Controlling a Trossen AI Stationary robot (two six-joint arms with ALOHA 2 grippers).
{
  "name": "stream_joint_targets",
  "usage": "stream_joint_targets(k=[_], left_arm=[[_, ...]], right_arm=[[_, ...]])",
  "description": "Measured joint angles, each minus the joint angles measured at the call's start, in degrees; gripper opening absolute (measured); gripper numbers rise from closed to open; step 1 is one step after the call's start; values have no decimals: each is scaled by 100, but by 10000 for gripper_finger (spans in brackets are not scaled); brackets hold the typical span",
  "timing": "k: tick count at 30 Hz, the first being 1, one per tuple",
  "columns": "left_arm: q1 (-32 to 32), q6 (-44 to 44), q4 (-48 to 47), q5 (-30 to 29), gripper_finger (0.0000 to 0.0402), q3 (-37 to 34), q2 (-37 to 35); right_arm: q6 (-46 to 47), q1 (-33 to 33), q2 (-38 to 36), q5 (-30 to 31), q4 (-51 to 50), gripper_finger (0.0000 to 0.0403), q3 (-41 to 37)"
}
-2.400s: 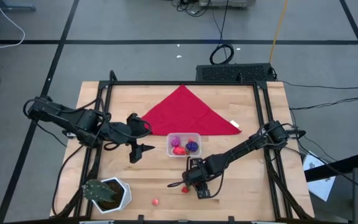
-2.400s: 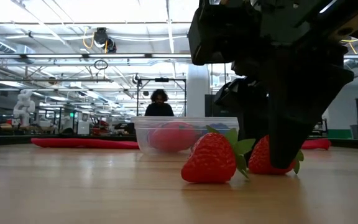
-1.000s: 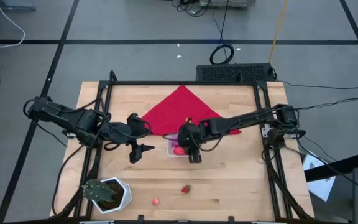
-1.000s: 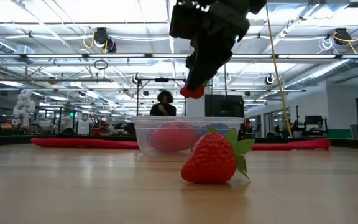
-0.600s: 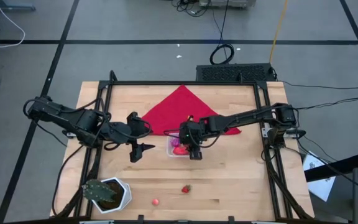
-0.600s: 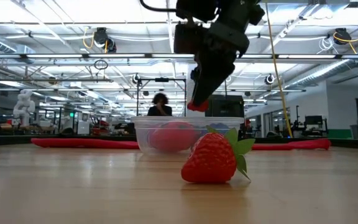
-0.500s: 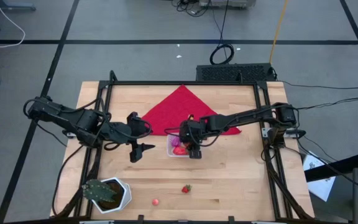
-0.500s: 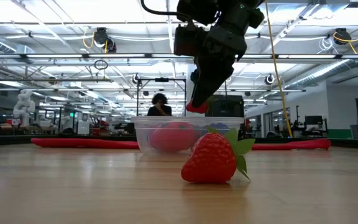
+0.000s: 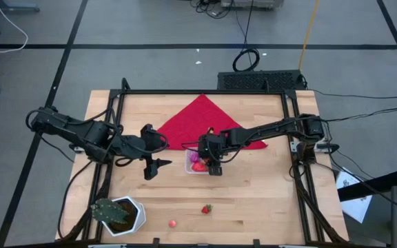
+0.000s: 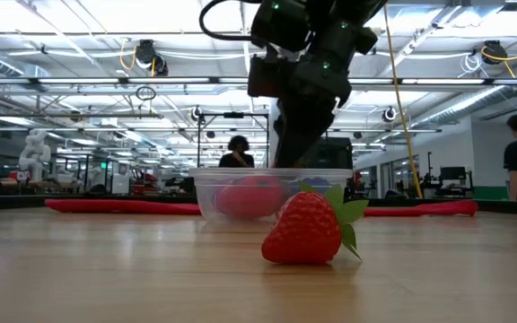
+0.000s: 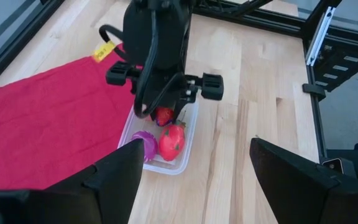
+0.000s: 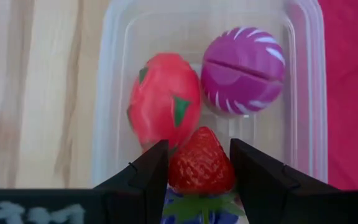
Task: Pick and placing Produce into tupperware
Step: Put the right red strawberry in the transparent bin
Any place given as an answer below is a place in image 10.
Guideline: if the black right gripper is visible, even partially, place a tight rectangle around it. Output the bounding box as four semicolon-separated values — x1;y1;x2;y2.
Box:
273;20;379;170

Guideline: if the large red toy tomato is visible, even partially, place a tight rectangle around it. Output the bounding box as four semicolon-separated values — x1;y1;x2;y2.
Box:
213;175;289;220

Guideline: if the red toy strawberry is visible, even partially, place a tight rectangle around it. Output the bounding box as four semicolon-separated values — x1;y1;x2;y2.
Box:
261;181;370;266

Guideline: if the clear plastic tupperware container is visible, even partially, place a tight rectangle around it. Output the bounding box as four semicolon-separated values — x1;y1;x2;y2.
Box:
188;167;354;224

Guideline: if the white building column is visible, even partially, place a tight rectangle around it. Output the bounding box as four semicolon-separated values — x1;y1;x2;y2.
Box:
268;96;283;170

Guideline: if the black monitor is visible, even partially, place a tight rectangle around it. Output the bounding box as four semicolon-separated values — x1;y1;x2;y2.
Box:
314;136;355;170

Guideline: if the black distant monitor stand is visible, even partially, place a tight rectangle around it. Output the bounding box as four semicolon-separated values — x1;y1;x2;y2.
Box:
440;166;475;198

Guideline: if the long ceiling light bar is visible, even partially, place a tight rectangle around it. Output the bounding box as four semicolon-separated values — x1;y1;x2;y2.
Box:
0;76;517;87

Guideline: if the green panel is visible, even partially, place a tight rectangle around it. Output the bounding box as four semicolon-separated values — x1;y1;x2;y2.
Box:
472;186;510;201

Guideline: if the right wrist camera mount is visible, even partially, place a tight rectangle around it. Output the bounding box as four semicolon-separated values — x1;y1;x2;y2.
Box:
247;54;287;99

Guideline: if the yellow hanging cable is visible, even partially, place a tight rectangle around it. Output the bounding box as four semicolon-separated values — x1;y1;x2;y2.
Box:
381;0;424;199

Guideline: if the black tubular stand frame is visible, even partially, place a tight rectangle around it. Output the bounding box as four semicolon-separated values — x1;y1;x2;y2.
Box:
197;111;270;170

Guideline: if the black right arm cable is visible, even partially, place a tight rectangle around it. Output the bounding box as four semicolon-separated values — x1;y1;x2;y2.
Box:
198;0;264;42

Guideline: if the black round cable loop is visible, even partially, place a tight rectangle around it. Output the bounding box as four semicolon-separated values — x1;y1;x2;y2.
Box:
135;85;157;102

